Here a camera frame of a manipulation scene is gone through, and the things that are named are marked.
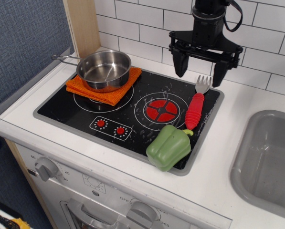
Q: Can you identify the orange folded cloth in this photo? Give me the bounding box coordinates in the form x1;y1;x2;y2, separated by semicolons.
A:
66;67;142;106

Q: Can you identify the green toy capsicum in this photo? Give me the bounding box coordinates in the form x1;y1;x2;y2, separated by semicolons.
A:
146;125;193;172

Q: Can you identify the grey sink basin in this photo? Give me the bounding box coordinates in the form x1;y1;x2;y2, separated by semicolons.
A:
230;110;285;218

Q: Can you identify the yellow object at corner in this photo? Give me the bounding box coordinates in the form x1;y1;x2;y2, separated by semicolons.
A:
6;218;31;229

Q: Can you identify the stainless steel pot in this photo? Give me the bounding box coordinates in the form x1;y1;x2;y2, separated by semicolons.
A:
52;50;132;94

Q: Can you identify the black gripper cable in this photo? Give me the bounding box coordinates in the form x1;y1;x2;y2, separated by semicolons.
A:
223;0;243;32

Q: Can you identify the silver oven door handle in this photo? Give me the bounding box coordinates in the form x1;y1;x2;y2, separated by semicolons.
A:
66;199;127;229

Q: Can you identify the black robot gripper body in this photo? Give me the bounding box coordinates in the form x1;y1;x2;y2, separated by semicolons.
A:
169;0;243;68

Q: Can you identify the black toy stovetop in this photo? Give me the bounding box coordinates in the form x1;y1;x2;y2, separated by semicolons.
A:
32;68;224;177

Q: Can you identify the grey oven knob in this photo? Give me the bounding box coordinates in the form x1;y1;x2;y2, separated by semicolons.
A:
127;201;157;229

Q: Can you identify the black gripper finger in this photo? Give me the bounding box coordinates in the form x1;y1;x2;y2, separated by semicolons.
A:
212;61;231;87
171;48;189;77

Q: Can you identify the red handled metal fork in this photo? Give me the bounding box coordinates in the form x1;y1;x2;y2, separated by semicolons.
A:
185;75;212;130

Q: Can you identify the grey timer knob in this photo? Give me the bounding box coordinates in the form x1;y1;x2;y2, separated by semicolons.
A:
35;157;59;181

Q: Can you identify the wooden side panel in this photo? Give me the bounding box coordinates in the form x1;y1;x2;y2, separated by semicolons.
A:
63;0;101;58

